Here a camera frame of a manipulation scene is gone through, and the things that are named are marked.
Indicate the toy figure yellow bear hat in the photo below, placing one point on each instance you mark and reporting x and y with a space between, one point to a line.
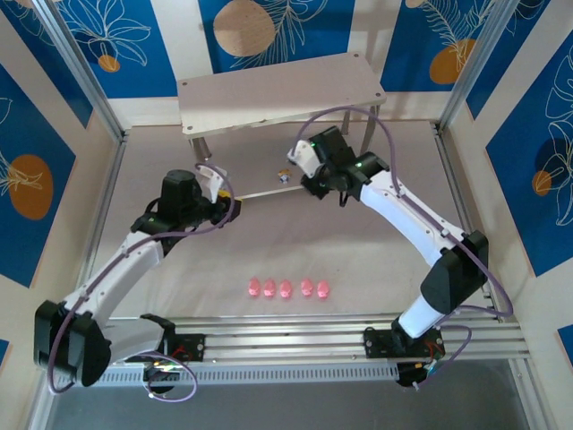
283 175

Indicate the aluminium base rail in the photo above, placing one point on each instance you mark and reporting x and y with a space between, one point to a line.
291 340

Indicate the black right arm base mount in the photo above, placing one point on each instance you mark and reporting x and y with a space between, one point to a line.
376 342

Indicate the two-tier wooden shelf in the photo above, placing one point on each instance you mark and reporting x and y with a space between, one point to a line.
277 94

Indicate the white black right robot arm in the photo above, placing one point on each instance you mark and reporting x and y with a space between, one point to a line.
403 215

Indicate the aluminium frame post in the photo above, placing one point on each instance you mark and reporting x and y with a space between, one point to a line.
80 67
474 67

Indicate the pink plastic pig toy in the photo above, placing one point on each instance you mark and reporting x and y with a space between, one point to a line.
285 289
306 287
254 287
269 287
322 289

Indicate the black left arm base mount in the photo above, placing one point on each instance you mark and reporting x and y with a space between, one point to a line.
192 347

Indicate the aluminium side rail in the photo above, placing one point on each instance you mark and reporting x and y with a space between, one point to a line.
453 179
109 179

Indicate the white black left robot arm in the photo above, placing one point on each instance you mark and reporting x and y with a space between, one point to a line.
116 273

